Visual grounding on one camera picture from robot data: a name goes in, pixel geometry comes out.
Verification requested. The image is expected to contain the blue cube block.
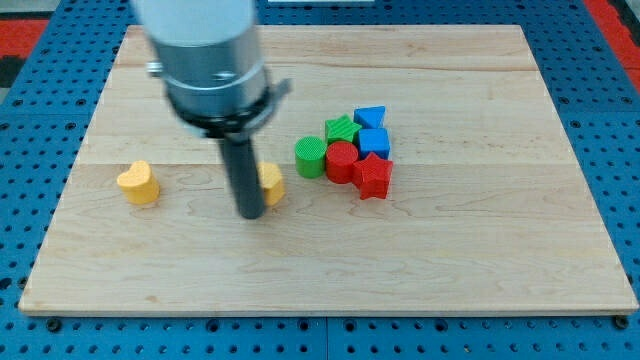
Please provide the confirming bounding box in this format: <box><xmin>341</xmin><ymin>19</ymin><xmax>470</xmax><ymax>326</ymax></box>
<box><xmin>358</xmin><ymin>128</ymin><xmax>391</xmax><ymax>159</ymax></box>

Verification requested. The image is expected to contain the wooden board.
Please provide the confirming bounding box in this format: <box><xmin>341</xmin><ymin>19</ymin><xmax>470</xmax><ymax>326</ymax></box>
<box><xmin>19</xmin><ymin>25</ymin><xmax>638</xmax><ymax>317</ymax></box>

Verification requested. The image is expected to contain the green star block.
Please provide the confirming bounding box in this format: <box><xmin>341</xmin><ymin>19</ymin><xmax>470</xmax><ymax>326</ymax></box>
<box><xmin>325</xmin><ymin>114</ymin><xmax>362</xmax><ymax>145</ymax></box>

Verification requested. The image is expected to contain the black tool mount bracket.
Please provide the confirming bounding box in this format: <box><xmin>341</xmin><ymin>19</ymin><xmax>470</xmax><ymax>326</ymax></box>
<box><xmin>168</xmin><ymin>78</ymin><xmax>292</xmax><ymax>140</ymax></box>

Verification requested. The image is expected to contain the yellow hexagon block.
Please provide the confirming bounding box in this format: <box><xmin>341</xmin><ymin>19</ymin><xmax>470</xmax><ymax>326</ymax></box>
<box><xmin>258</xmin><ymin>162</ymin><xmax>286</xmax><ymax>206</ymax></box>

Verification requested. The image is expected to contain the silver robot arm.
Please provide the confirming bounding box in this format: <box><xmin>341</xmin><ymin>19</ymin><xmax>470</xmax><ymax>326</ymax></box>
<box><xmin>132</xmin><ymin>0</ymin><xmax>290</xmax><ymax>219</ymax></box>

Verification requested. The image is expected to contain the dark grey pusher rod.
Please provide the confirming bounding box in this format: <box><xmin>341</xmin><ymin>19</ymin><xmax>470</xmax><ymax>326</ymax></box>
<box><xmin>220</xmin><ymin>138</ymin><xmax>266</xmax><ymax>220</ymax></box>

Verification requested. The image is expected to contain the red cylinder block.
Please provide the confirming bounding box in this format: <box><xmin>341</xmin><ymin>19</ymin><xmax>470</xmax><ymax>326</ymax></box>
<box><xmin>325</xmin><ymin>141</ymin><xmax>359</xmax><ymax>184</ymax></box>

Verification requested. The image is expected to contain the green cylinder block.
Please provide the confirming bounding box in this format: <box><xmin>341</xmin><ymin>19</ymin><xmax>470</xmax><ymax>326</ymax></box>
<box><xmin>294</xmin><ymin>136</ymin><xmax>327</xmax><ymax>179</ymax></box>

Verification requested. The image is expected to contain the yellow heart block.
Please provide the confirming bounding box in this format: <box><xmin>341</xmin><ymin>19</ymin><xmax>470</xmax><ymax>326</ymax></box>
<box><xmin>116</xmin><ymin>160</ymin><xmax>160</xmax><ymax>205</ymax></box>

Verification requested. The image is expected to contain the blue triangle block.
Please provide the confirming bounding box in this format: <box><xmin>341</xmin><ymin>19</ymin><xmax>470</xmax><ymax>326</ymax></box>
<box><xmin>354</xmin><ymin>105</ymin><xmax>386</xmax><ymax>129</ymax></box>

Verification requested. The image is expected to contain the red star block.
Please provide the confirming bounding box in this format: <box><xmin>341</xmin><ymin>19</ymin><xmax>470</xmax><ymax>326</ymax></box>
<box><xmin>352</xmin><ymin>153</ymin><xmax>394</xmax><ymax>200</ymax></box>

